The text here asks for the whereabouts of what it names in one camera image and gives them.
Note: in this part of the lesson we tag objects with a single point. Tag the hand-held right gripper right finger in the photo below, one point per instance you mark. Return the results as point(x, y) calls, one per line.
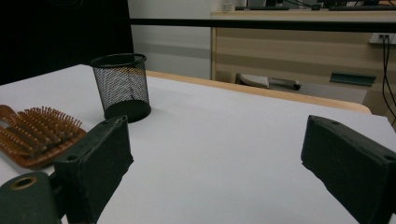
point(355, 161)

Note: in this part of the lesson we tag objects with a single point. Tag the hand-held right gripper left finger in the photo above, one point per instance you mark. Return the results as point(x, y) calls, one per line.
point(93, 161)

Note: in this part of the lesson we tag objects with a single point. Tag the brown wooden hairbrush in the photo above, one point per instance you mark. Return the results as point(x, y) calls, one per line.
point(37, 137)

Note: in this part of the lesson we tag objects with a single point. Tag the black mesh pen holder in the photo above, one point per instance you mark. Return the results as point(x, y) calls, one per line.
point(124, 90)

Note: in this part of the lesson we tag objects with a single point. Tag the grey chair base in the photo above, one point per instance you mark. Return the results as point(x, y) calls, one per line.
point(267, 82)

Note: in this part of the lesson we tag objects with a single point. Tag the white power socket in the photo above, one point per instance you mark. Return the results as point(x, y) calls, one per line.
point(375, 39)

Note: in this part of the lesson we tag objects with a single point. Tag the white table sheet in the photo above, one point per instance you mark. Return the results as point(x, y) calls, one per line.
point(218, 146)

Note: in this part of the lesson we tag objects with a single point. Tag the wooden table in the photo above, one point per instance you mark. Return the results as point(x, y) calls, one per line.
point(249, 90)

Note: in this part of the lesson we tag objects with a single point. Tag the light wooden desk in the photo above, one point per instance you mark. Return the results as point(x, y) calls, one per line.
point(280, 53)

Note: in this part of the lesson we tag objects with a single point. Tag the black curtain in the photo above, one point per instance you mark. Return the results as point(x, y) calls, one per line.
point(56, 34)

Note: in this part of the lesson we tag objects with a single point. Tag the black horizontal frame bar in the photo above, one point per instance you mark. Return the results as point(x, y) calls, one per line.
point(249, 24)

